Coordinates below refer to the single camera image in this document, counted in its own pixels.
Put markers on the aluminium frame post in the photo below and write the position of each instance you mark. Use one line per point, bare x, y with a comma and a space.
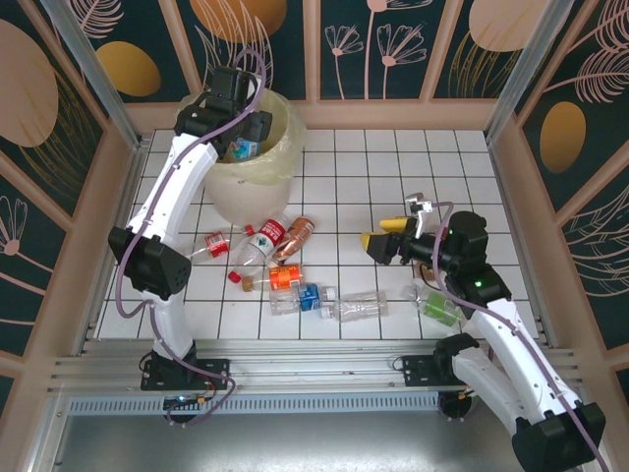
98, 74
527, 74

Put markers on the clear bottle small red label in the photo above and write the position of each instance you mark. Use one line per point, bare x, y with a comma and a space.
217, 246

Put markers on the clear bottle red white label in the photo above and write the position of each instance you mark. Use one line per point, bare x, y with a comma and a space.
260, 246

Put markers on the aluminium side rail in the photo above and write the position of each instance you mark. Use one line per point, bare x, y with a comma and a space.
511, 196
125, 196

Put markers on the clear bottle green label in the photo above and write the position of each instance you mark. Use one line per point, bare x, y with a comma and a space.
437, 305

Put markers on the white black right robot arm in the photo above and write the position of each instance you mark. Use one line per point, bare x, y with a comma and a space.
506, 344

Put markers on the clear bottle orange label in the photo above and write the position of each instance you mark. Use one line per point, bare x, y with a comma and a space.
282, 277

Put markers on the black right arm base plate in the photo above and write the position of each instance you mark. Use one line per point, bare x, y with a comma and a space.
417, 371

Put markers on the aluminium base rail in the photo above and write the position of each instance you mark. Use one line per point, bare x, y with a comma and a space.
319, 366

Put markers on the cream plastic bin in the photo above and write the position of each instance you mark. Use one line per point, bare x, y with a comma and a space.
245, 196

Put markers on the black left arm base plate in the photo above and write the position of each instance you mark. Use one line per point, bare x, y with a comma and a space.
216, 373

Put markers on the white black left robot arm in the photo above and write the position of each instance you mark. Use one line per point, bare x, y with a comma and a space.
182, 187

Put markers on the clear unlabelled bottle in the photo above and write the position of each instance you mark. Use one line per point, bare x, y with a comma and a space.
359, 306

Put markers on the base wiring connector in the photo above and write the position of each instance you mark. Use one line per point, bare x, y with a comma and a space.
464, 394
184, 399

